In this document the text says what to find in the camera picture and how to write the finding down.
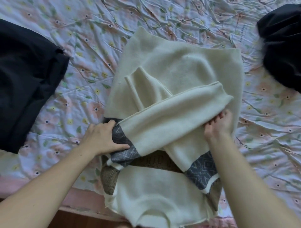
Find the person's right hand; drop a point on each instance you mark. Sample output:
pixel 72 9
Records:
pixel 219 126

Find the person's left hand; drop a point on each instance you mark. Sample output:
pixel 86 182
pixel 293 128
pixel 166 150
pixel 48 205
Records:
pixel 98 138

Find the person's left thumb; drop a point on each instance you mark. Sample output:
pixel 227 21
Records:
pixel 117 148

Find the person's right fingers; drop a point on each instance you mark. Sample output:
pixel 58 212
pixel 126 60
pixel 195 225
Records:
pixel 222 116

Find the white sweater with grey cuffs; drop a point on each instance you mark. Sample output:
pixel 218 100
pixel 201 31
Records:
pixel 178 70

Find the person's right forearm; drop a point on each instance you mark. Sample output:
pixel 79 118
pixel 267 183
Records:
pixel 244 183

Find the person's left forearm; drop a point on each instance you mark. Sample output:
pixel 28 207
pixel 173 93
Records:
pixel 47 188

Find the small black garment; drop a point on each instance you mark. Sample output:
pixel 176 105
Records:
pixel 282 47

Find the large black garment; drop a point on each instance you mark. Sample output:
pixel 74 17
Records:
pixel 25 89

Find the floral bed sheet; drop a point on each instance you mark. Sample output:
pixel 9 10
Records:
pixel 94 35

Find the wooden bed frame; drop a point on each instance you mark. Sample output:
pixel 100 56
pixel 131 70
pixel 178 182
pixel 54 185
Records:
pixel 77 219

